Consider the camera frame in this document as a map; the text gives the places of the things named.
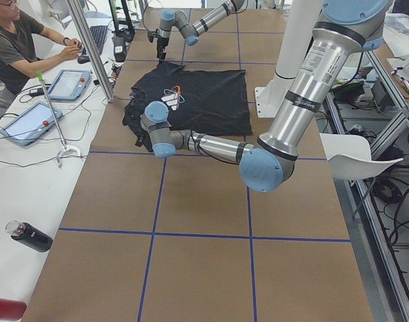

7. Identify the black computer mouse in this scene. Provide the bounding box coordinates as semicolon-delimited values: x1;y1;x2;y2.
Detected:
77;54;90;64

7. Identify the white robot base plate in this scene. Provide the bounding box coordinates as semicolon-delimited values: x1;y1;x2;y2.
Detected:
255;87;275;118

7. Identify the black keyboard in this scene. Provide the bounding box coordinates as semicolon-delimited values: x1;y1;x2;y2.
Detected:
89;25;108;54

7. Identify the teach pendant tablet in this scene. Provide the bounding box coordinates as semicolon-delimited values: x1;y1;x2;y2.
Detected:
48;69;91;102
0;102;54;146

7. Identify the white plastic chair seat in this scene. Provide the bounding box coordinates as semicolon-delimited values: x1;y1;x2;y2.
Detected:
320;133;404;180

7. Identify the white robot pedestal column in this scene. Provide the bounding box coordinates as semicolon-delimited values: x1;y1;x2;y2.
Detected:
273;0;322;91

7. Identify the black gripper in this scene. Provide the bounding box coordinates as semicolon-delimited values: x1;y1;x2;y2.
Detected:
147;30;169;60
135;133;147;147

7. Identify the black t-shirt with logo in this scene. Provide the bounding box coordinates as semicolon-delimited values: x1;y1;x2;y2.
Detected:
122;62;252;152

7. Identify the near teach pendant tablet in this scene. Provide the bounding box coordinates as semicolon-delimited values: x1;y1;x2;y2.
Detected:
0;102;54;146

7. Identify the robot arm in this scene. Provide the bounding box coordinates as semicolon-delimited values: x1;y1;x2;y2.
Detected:
140;1;391;193
147;0;244;60

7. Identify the black water bottle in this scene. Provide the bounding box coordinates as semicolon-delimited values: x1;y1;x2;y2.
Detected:
5;220;53;252

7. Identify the far teach pendant tablet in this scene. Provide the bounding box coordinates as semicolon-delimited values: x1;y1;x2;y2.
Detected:
48;69;91;102

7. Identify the aluminium frame post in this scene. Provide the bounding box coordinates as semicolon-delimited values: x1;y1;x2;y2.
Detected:
66;0;115;103

